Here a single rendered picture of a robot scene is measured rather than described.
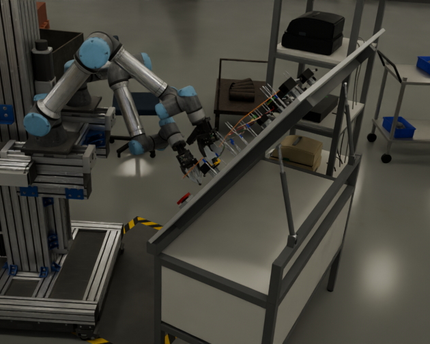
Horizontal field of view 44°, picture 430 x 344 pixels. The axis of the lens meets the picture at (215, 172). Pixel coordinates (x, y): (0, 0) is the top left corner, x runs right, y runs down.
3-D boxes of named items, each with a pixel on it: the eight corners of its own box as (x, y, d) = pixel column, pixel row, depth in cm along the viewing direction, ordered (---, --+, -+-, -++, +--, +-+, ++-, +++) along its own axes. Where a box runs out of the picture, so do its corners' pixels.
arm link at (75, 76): (48, 130, 248) (119, 44, 228) (39, 145, 234) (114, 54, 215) (25, 114, 243) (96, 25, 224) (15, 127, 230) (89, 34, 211)
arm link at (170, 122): (168, 122, 267) (174, 112, 260) (177, 140, 264) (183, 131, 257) (155, 125, 262) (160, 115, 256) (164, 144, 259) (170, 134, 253)
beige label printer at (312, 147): (266, 168, 349) (269, 141, 339) (277, 155, 366) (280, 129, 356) (311, 180, 338) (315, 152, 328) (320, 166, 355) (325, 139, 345)
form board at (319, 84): (261, 147, 330) (259, 145, 330) (385, 30, 266) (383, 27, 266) (150, 244, 239) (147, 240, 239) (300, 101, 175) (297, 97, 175)
